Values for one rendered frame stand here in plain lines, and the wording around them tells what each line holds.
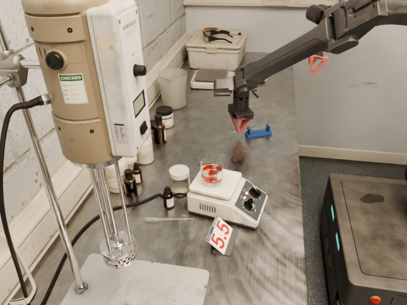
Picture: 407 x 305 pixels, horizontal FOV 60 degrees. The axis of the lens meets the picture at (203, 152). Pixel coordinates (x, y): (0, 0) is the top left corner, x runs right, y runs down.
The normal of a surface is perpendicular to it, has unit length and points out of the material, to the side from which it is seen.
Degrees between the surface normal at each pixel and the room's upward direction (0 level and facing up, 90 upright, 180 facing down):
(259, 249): 0
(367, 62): 90
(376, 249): 0
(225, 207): 90
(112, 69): 90
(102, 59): 90
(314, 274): 0
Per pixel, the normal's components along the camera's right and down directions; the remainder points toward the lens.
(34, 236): 0.98, 0.09
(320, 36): -0.83, -0.09
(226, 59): -0.24, 0.58
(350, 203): -0.02, -0.84
